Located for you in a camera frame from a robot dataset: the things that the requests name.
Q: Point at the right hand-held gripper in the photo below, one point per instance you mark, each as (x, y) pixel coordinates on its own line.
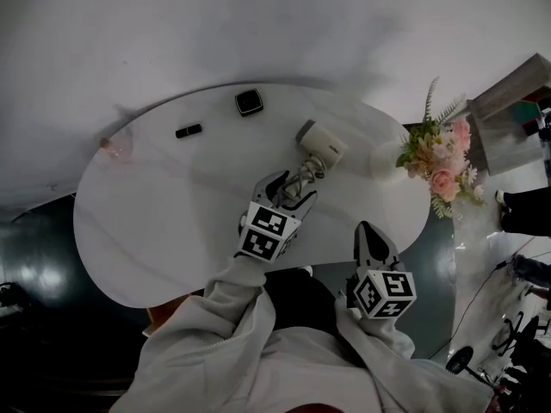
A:
(383, 293)

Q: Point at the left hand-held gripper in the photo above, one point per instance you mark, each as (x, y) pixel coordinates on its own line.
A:
(267, 230)

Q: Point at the white hair dryer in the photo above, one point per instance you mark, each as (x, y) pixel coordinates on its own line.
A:
(320, 142)

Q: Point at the person's left forearm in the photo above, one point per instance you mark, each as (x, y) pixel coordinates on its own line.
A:
(234, 299)

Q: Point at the person's right forearm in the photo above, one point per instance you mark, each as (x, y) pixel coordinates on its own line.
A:
(379, 334)

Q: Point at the white vase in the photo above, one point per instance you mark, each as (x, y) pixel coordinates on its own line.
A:
(387, 164)

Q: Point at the person's legs in black trousers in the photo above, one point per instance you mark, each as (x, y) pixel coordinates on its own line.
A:
(301, 299)

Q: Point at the black square compact case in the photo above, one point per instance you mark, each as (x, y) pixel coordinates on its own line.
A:
(249, 102)

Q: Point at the pink artificial flower bouquet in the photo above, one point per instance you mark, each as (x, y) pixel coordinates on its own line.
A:
(443, 162)

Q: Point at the small black tube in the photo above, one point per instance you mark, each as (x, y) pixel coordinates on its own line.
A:
(188, 131)

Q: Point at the black round stand base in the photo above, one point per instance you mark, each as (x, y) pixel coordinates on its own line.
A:
(459, 359)

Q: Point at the grey shelf desk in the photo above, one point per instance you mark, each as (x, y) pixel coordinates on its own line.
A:
(503, 140)

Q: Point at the black office chair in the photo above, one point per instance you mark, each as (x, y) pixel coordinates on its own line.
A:
(523, 334)

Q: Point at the small pink glass cup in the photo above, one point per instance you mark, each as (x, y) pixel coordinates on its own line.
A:
(117, 146)

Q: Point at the teal box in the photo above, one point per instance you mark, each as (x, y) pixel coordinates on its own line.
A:
(523, 111)

